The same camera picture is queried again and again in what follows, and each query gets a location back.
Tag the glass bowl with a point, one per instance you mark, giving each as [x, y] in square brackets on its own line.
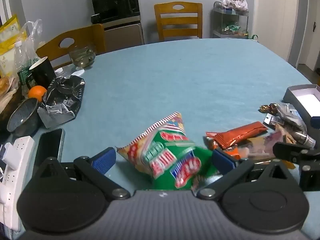
[82, 57]

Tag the metal glass cart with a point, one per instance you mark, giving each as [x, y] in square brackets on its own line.
[230, 17]

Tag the black striped label packet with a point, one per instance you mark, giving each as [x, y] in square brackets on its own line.
[272, 120]

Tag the pile of snack packets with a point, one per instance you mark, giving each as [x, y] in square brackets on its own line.
[232, 27]

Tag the wooden chair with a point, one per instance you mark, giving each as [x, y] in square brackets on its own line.
[97, 37]
[180, 21]

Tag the dark ceramic bowl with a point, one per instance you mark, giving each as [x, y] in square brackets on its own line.
[21, 117]

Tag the green snack bag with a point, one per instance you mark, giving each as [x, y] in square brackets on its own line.
[170, 155]

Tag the orange fruit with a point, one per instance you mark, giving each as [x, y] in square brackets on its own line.
[36, 92]

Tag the orange snack packet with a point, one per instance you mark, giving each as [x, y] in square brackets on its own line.
[233, 153]
[237, 135]

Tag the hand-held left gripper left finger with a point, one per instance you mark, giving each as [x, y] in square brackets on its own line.
[103, 160]

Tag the grey cardboard box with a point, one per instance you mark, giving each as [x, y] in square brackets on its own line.
[291, 96]

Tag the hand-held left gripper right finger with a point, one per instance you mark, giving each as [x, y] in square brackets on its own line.
[223, 160]

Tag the clear bottle with white cap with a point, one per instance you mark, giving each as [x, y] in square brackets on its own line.
[59, 71]

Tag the white plug adapter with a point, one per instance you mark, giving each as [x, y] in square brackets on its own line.
[11, 155]

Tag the clear pink snack packet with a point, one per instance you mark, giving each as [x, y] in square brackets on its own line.
[270, 140]

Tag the black water dispenser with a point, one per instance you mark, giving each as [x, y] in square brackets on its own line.
[112, 5]

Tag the gold candy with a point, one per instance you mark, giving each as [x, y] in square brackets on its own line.
[272, 108]

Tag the white door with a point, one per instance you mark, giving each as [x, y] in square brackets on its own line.
[312, 50]

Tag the yellow paper bag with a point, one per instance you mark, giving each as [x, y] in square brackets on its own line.
[10, 35]

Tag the black mug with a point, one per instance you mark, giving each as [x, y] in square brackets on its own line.
[43, 72]

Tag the black plastic bag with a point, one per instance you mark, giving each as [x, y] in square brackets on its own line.
[65, 97]

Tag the black smartphone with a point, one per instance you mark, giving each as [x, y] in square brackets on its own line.
[48, 145]

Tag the clear grey snack packet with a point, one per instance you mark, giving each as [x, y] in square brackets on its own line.
[292, 120]

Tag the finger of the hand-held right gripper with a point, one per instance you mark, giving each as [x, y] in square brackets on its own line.
[316, 123]
[290, 152]

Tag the green label water bottle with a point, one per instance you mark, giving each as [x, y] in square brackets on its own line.
[21, 57]

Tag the white power strip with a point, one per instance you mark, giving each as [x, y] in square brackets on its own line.
[17, 180]

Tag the clear plastic bag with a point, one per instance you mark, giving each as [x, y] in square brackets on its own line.
[33, 40]

